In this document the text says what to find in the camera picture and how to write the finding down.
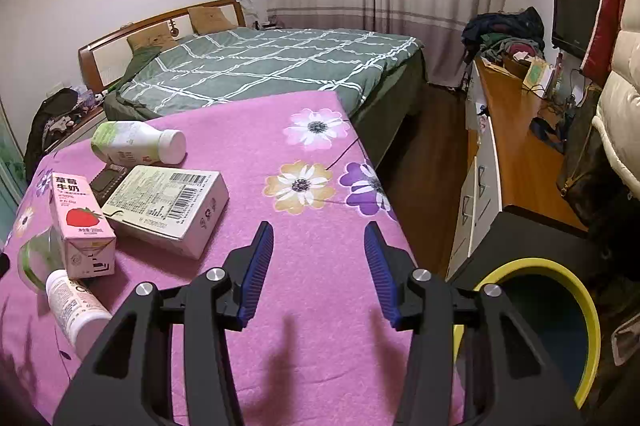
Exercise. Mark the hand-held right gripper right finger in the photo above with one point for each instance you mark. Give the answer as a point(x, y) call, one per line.
point(382, 276)

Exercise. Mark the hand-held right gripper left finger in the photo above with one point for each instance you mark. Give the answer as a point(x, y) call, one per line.
point(256, 276)

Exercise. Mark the yellow-rimmed dark bin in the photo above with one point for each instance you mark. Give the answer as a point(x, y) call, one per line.
point(550, 268)

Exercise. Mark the green and white bottle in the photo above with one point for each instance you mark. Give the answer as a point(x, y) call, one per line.
point(135, 141)

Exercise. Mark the pink floral cloth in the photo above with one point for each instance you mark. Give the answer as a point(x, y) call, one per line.
point(310, 186)

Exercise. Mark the beige carton box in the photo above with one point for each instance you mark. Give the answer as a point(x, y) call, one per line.
point(170, 206)

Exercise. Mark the black low cabinet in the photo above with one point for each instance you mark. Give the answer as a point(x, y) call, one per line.
point(525, 236)

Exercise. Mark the bed with green quilt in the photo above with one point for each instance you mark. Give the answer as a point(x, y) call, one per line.
point(395, 105)

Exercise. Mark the wooden dresser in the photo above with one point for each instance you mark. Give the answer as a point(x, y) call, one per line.
point(520, 155)

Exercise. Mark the pink strawberry milk carton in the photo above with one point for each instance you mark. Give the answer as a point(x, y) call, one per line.
point(80, 226)

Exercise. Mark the white and pink bottle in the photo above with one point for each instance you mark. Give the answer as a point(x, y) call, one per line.
point(75, 306)

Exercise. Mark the green plaid quilt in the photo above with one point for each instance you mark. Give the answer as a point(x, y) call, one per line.
point(280, 60)

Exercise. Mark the blue item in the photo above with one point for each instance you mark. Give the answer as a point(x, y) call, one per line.
point(547, 133)

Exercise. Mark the white nightstand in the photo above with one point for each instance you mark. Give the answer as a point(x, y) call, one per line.
point(85, 128)

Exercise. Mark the brown patterned handbag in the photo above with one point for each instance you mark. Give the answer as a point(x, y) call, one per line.
point(585, 155)

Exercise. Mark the dark clothes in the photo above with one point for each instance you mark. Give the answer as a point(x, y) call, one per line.
point(50, 125)

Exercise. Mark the green cardboard box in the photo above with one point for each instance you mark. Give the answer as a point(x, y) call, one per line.
point(539, 73)

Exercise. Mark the brown pillow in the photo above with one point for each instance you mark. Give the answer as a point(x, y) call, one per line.
point(210, 19)
point(150, 38)

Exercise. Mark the wardrobe with sliding doors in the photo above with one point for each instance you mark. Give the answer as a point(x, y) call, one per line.
point(10, 165)

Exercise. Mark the pile of clothes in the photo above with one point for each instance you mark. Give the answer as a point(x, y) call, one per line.
point(505, 33)

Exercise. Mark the wooden headboard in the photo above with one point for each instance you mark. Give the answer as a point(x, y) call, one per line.
point(100, 50)

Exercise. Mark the cream puffer coat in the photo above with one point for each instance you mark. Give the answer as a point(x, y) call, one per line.
point(622, 105)

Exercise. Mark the red puffer coat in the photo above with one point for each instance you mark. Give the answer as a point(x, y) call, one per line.
point(607, 30)

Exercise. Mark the black television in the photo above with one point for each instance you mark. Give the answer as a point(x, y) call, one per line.
point(577, 5)

